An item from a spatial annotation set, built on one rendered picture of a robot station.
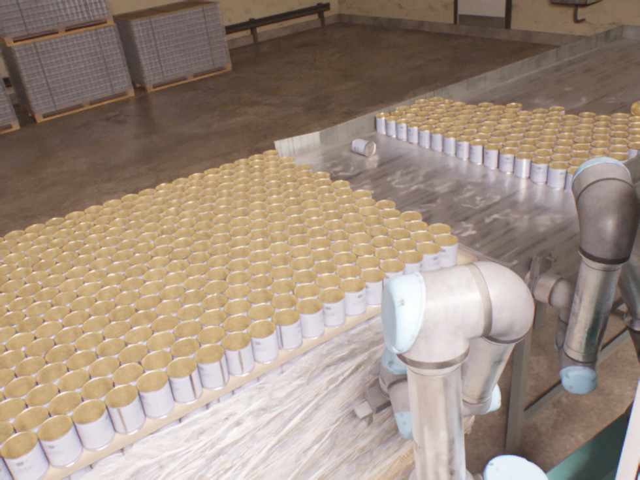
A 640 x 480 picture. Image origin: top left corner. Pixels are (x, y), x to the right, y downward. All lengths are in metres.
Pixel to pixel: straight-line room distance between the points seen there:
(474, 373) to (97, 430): 0.75
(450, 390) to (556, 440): 1.80
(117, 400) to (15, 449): 0.21
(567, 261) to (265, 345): 0.91
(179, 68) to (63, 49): 1.68
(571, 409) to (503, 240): 1.20
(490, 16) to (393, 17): 2.26
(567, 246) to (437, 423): 1.00
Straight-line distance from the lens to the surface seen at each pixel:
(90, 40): 8.76
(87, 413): 1.33
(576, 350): 1.41
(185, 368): 1.36
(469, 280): 0.88
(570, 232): 1.94
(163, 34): 9.05
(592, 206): 1.25
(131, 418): 1.29
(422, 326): 0.86
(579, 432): 2.79
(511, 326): 0.93
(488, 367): 1.09
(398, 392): 1.24
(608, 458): 1.53
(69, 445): 1.28
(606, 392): 2.99
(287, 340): 1.40
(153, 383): 1.34
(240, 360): 1.34
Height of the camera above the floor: 2.02
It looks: 29 degrees down
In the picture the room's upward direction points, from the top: 8 degrees counter-clockwise
